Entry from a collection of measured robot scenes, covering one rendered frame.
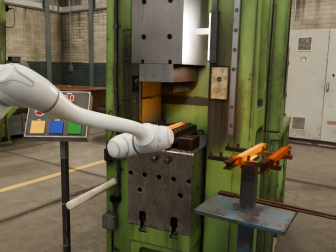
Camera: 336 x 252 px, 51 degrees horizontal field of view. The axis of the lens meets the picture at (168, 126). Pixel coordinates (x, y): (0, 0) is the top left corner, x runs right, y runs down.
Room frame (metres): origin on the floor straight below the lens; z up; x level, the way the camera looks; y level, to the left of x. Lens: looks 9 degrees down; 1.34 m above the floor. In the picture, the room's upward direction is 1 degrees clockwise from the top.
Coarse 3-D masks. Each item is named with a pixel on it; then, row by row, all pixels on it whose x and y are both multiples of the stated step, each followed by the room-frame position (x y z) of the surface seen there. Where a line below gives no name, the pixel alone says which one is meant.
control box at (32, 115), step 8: (72, 96) 2.00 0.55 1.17; (80, 96) 2.01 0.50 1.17; (88, 96) 2.01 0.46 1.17; (80, 104) 1.98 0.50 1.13; (88, 104) 1.98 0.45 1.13; (32, 112) 1.95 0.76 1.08; (40, 120) 1.92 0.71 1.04; (48, 120) 1.93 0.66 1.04; (56, 120) 1.93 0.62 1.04; (64, 120) 1.93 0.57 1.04; (48, 128) 1.90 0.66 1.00; (64, 128) 1.91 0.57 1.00; (88, 128) 1.95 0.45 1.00; (24, 136) 1.88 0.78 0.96; (32, 136) 1.88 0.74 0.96; (40, 136) 1.88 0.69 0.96; (48, 136) 1.88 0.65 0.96; (56, 136) 1.88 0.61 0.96; (64, 136) 1.88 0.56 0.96; (72, 136) 1.89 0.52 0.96; (80, 136) 1.89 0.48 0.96; (88, 136) 1.95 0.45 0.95
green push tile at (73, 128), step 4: (68, 124) 1.91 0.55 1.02; (72, 124) 1.91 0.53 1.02; (76, 124) 1.91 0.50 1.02; (68, 128) 1.90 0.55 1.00; (72, 128) 1.90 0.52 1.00; (76, 128) 1.90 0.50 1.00; (80, 128) 1.90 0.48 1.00; (68, 132) 1.89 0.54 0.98; (72, 132) 1.89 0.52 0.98; (76, 132) 1.89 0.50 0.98; (80, 132) 1.89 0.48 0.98
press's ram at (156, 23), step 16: (144, 0) 1.92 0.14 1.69; (160, 0) 1.88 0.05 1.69; (176, 0) 1.85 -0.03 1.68; (192, 0) 1.95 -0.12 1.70; (208, 0) 2.22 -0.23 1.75; (144, 16) 1.92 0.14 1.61; (160, 16) 1.88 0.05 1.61; (176, 16) 1.85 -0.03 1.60; (192, 16) 1.96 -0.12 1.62; (144, 32) 1.92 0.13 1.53; (160, 32) 1.88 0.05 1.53; (176, 32) 1.85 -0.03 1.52; (192, 32) 1.97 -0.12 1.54; (208, 32) 1.98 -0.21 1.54; (144, 48) 1.92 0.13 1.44; (160, 48) 1.88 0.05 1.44; (176, 48) 1.85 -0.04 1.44; (192, 48) 1.97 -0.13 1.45; (192, 64) 1.99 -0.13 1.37
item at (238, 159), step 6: (258, 144) 1.64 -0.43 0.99; (264, 144) 1.65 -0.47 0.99; (246, 150) 1.50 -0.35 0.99; (252, 150) 1.51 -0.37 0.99; (258, 150) 1.58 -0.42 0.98; (234, 156) 1.37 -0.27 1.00; (240, 156) 1.39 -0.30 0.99; (246, 156) 1.44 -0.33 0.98; (228, 162) 1.29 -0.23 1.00; (234, 162) 1.34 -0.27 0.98; (240, 162) 1.36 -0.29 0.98; (228, 168) 1.29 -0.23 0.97
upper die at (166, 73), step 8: (144, 64) 1.92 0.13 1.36; (152, 64) 1.90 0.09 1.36; (160, 64) 1.88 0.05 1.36; (168, 64) 1.86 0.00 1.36; (176, 64) 1.90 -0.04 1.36; (144, 72) 1.92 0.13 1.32; (152, 72) 1.90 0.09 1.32; (160, 72) 1.88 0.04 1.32; (168, 72) 1.86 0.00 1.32; (176, 72) 1.90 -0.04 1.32; (184, 72) 2.01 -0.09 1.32; (192, 72) 2.14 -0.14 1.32; (144, 80) 1.92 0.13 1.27; (152, 80) 1.90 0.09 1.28; (160, 80) 1.88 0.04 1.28; (168, 80) 1.86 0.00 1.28; (176, 80) 1.90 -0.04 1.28; (184, 80) 2.02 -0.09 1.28; (192, 80) 2.14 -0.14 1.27
